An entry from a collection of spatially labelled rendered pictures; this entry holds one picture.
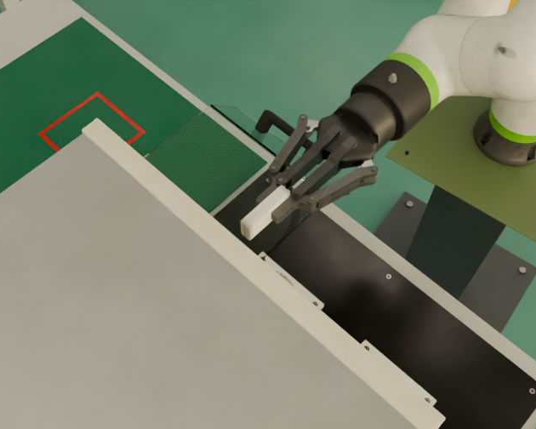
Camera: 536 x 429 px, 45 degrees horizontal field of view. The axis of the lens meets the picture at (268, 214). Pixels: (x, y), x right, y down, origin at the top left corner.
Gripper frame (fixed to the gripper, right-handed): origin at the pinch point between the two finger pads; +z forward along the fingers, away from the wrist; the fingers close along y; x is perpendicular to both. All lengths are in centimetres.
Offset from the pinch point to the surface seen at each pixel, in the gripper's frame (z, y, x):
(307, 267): -14.4, 3.4, -41.2
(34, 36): -16, 90, -43
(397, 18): -151, 73, -118
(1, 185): 13, 60, -43
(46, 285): 24.4, 3.2, 13.4
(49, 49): -16, 83, -43
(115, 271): 19.4, 0.0, 13.4
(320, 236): -20.9, 6.1, -41.2
